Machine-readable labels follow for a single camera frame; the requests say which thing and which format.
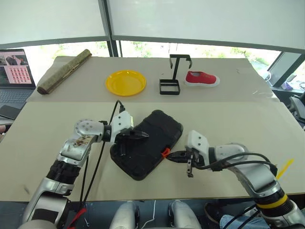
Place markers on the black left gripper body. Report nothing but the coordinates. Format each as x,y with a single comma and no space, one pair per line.
124,137

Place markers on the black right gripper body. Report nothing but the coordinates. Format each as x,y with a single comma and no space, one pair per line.
196,158

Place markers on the black plastic tool case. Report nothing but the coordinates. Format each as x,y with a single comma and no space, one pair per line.
152,143

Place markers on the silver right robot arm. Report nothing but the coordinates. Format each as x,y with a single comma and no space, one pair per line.
250,167

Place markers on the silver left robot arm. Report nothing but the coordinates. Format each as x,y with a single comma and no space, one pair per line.
78,145

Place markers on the yellow plastic plate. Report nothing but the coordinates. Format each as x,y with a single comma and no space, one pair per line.
125,83

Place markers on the black shoe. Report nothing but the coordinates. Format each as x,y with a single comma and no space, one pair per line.
212,211

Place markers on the black metal hanger stand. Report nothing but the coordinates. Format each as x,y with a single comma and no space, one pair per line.
169,89

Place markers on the silver rounded shell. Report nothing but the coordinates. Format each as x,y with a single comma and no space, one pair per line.
125,215
184,215

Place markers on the blue jeans leg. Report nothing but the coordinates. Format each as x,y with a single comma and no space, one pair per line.
238,223

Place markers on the red canvas shoe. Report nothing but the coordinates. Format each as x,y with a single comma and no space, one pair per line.
202,78

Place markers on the yellow zip tie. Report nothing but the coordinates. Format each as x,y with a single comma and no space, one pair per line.
284,168

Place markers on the rolled bamboo mat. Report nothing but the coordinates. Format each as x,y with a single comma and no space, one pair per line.
63,71

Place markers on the grey black chair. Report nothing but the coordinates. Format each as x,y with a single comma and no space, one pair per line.
297,106

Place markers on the dark framed monitor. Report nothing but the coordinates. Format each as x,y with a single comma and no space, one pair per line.
283,69

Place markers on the open laptop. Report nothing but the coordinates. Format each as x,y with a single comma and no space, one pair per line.
13,76

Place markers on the wide white roller blind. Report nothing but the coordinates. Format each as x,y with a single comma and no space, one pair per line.
202,16

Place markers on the narrow white roller blind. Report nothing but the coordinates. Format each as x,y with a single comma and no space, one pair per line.
47,16

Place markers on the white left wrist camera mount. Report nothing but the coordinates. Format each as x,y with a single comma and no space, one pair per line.
121,122

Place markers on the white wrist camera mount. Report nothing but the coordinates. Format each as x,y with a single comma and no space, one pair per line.
121,122
197,142

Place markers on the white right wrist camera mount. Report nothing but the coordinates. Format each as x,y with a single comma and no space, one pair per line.
197,142

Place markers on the dark grey window frame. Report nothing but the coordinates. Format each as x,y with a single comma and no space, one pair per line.
114,47

